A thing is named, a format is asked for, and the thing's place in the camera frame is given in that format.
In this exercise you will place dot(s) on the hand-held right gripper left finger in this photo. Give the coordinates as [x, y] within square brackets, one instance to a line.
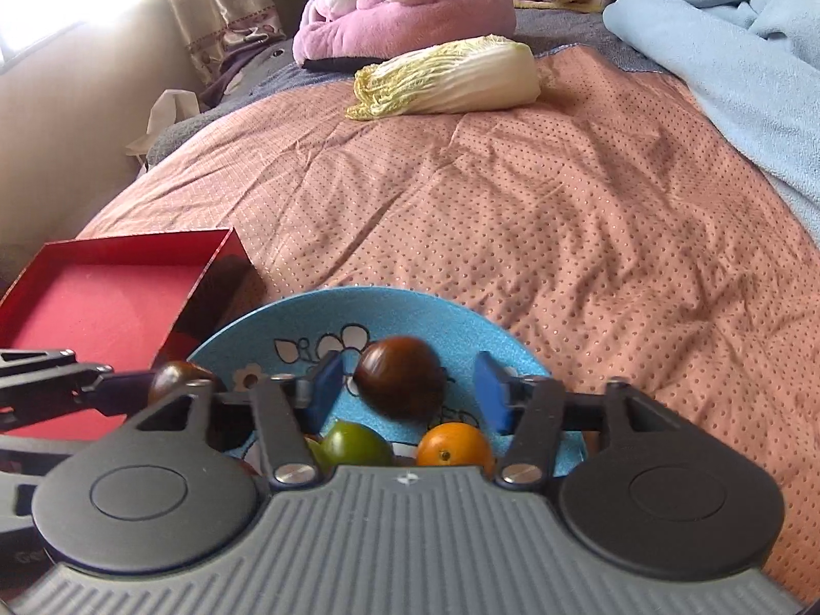
[327, 391]

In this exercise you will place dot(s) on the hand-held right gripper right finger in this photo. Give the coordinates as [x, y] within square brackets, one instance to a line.
[493, 391]

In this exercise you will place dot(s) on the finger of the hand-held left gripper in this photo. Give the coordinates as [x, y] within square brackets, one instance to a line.
[77, 384]

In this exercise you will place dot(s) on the green round fruit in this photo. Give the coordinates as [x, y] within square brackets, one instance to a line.
[355, 445]
[314, 450]

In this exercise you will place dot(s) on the light orange mandarin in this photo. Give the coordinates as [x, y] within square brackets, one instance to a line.
[455, 445]

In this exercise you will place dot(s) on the dark brown round fruit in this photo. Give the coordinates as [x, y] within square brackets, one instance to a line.
[400, 384]
[176, 381]

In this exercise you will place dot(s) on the red shallow box tray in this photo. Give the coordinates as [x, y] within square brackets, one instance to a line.
[96, 294]

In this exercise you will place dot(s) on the blue flower-print plate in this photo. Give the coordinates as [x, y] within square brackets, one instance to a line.
[416, 314]

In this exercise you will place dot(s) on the pink dotted bedsheet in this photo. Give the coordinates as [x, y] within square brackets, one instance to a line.
[512, 218]

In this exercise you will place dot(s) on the napa cabbage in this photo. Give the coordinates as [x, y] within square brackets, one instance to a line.
[448, 77]

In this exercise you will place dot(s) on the black flat cushion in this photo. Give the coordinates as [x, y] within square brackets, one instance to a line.
[327, 64]

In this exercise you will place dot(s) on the grey plush toy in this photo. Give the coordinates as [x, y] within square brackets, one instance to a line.
[243, 70]

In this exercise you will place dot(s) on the grey-blue blanket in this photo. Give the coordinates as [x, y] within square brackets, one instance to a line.
[564, 29]

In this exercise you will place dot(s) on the pink rabbit plush cushion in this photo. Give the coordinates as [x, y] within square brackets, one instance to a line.
[410, 19]

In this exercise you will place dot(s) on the patterned beige curtain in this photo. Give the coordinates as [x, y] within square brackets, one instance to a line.
[218, 6]

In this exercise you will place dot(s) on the light blue fleece blanket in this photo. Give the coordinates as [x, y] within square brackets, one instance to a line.
[737, 45]

